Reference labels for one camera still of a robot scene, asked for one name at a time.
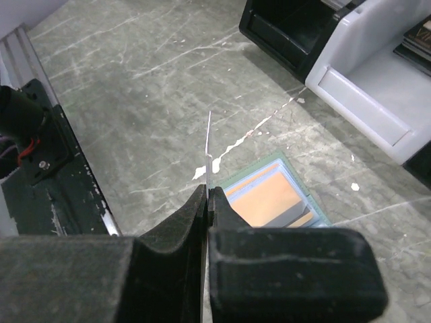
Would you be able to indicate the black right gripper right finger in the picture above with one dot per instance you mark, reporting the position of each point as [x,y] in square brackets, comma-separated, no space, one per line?
[302,274]

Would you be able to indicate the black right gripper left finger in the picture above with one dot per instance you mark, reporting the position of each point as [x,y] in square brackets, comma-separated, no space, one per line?
[156,277]

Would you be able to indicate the green card holder wallet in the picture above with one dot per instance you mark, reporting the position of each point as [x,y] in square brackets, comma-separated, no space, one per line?
[270,193]

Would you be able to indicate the white VIP credit card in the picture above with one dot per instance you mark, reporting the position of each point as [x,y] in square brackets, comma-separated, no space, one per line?
[208,155]

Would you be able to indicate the black cards in middle bin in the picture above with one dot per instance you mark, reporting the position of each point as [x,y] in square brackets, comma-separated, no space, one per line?
[415,46]

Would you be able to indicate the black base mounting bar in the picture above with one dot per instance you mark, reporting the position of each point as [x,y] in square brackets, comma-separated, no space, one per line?
[54,175]

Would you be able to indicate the black right tray bin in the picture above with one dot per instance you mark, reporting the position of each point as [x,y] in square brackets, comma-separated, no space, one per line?
[419,165]

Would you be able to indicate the black tray bin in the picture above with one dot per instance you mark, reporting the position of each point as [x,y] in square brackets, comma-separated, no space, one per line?
[419,165]
[294,33]

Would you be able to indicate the white middle tray bin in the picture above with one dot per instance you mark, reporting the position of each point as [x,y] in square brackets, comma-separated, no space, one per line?
[378,92]

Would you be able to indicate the black left tray bin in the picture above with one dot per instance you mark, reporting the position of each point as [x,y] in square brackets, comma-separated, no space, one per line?
[294,33]

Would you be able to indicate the aluminium front rail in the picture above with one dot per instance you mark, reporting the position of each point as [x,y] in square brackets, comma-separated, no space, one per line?
[30,67]

